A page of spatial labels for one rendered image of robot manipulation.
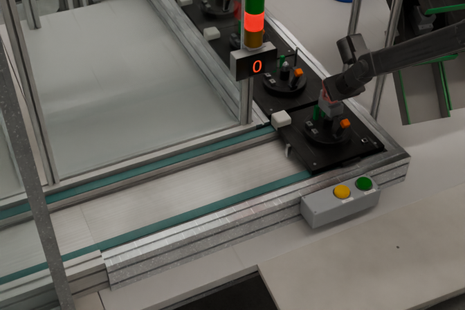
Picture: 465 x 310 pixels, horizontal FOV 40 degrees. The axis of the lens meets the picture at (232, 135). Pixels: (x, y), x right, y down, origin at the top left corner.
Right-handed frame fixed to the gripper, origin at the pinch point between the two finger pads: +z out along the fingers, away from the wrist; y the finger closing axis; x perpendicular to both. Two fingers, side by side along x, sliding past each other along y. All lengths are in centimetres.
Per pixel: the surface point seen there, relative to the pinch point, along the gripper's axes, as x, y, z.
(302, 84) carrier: -9.1, -3.5, 21.4
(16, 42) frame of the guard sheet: -29, 77, -17
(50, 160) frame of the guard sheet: -7, 76, 12
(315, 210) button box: 28.2, 18.0, -2.6
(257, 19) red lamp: -21.5, 19.2, -13.9
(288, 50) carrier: -24.3, -10.0, 35.1
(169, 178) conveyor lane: 6, 46, 19
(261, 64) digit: -12.8, 17.5, -2.5
